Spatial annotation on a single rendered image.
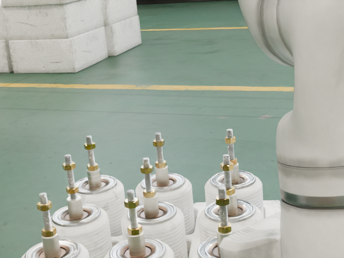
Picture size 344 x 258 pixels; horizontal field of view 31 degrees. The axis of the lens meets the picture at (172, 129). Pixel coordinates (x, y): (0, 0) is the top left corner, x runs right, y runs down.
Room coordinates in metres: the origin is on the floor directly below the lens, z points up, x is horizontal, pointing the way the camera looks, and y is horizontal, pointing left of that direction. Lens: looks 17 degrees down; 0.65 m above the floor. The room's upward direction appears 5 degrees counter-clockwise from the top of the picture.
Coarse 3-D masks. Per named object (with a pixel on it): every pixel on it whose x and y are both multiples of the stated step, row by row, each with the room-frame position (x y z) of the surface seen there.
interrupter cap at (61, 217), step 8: (64, 208) 0.90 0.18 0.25; (88, 208) 0.89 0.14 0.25; (96, 208) 0.89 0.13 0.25; (56, 216) 0.87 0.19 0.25; (64, 216) 0.88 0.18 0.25; (88, 216) 0.86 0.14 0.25; (96, 216) 0.86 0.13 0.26; (56, 224) 0.85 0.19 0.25; (64, 224) 0.84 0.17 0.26; (72, 224) 0.84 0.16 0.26; (80, 224) 0.84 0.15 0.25
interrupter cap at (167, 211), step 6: (162, 204) 0.88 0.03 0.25; (168, 204) 0.88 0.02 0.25; (138, 210) 0.87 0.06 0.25; (162, 210) 0.86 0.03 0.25; (168, 210) 0.85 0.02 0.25; (174, 210) 0.85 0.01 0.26; (138, 216) 0.85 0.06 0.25; (144, 216) 0.85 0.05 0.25; (156, 216) 0.85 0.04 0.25; (162, 216) 0.84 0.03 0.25; (168, 216) 0.84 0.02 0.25; (174, 216) 0.84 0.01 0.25; (138, 222) 0.82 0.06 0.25; (144, 222) 0.82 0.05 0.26; (150, 222) 0.82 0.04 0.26; (156, 222) 0.82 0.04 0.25; (162, 222) 0.82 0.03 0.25
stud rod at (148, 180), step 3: (144, 159) 0.85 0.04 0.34; (147, 159) 0.85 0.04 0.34; (144, 162) 0.85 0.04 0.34; (147, 162) 0.85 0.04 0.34; (144, 165) 0.85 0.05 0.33; (147, 165) 0.85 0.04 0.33; (144, 174) 0.85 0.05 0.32; (147, 174) 0.85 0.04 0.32; (150, 174) 0.86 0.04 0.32; (144, 177) 0.85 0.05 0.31; (147, 177) 0.85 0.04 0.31; (150, 177) 0.85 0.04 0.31; (147, 180) 0.85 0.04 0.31; (150, 180) 0.85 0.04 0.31; (147, 183) 0.85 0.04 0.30; (150, 183) 0.85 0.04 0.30; (147, 186) 0.85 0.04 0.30; (150, 186) 0.85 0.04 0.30; (147, 189) 0.85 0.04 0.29; (150, 189) 0.85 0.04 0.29
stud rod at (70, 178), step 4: (64, 156) 0.87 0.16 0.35; (68, 156) 0.87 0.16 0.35; (68, 160) 0.87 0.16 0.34; (68, 164) 0.87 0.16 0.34; (68, 172) 0.87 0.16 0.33; (72, 172) 0.87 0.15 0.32; (68, 176) 0.87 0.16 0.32; (72, 176) 0.87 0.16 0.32; (68, 180) 0.87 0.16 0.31; (72, 180) 0.87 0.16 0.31; (72, 184) 0.87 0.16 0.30; (72, 196) 0.87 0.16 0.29; (76, 196) 0.87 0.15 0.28
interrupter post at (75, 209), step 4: (68, 200) 0.87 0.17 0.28; (72, 200) 0.87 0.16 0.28; (76, 200) 0.87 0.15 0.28; (80, 200) 0.87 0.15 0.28; (68, 204) 0.87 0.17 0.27; (72, 204) 0.86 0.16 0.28; (76, 204) 0.86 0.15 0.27; (80, 204) 0.87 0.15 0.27; (68, 208) 0.87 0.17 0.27; (72, 208) 0.86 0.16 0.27; (76, 208) 0.86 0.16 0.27; (80, 208) 0.87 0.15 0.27; (72, 212) 0.86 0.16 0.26; (76, 212) 0.86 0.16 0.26; (80, 212) 0.87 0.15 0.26; (72, 216) 0.86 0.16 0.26; (76, 216) 0.86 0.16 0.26; (80, 216) 0.87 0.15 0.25
